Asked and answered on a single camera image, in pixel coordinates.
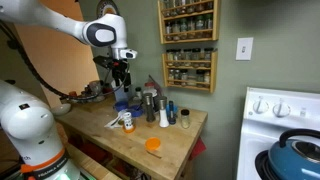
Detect clear glass jar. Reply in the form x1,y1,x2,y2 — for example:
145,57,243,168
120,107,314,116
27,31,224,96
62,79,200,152
88,79,103,98

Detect blue kettle black handle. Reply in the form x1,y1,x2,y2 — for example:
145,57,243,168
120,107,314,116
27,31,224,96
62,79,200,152
267,129,320,180

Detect black lidded spice jar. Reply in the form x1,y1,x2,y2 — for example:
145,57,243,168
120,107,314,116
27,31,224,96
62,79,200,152
180,109,191,130

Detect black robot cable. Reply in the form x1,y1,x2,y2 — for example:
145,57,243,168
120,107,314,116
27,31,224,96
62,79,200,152
0,19,133,102

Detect small white black-lidded jar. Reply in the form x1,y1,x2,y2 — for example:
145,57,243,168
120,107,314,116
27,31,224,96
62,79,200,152
134,86,143,101

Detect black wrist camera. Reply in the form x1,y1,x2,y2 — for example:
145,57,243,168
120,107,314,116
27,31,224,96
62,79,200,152
92,55,116,70

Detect white salt grinder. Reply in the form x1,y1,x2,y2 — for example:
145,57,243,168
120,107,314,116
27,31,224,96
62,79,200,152
157,96,170,129

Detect patterned decorative wall plate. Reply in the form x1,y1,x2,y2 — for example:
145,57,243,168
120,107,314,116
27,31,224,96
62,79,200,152
96,0,120,18

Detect black stove burner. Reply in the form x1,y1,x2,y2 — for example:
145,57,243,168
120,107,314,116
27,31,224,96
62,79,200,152
254,149,278,180

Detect blue tissue box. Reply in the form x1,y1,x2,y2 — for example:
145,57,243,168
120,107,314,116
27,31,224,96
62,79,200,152
114,87,130,103

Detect red cloth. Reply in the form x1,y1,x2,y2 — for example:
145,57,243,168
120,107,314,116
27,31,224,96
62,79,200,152
189,136,208,162

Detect orange jar lid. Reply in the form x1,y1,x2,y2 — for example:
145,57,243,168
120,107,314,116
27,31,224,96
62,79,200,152
122,124,137,134

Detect dark blue bottle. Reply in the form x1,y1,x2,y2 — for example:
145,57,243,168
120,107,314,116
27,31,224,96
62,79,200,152
166,100,178,126

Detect white jar red lid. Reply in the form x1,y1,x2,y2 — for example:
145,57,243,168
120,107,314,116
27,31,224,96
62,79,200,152
143,82,159,99

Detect tall wooden spice rack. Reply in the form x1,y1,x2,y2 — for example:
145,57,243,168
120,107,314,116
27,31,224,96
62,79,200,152
157,0,221,45

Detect dark metal pepper grinder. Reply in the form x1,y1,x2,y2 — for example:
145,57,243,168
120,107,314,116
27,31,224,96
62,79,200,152
143,92,157,123

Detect blue plastic bowl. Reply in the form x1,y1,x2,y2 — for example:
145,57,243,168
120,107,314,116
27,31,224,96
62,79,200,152
113,100,130,113

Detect white bowl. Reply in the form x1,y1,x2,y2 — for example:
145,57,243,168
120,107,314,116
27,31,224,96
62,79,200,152
50,103,73,117

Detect blue measuring cup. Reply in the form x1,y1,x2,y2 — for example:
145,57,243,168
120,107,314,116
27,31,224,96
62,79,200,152
128,105,145,118

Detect white stove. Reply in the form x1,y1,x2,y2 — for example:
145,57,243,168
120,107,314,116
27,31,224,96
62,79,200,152
236,87,320,180

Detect wooden table shelf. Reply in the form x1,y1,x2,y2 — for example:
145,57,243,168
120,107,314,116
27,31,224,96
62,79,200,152
64,143,122,180

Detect orange round lid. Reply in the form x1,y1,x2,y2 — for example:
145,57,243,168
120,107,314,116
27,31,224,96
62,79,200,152
144,137,162,153

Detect short wooden spice rack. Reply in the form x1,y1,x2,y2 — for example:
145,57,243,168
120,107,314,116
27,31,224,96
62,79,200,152
162,49,218,94

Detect white stove knob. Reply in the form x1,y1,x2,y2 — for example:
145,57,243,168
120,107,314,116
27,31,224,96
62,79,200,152
272,98,292,119
252,96,270,115

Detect wooden cutting board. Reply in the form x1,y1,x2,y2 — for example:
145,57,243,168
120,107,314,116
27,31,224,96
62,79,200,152
71,94,116,113

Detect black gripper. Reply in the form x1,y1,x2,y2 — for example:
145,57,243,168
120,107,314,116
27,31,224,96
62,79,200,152
111,60,132,94

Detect white light switch plate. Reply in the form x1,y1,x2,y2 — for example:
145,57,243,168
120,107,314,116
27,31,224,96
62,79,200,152
235,37,254,61

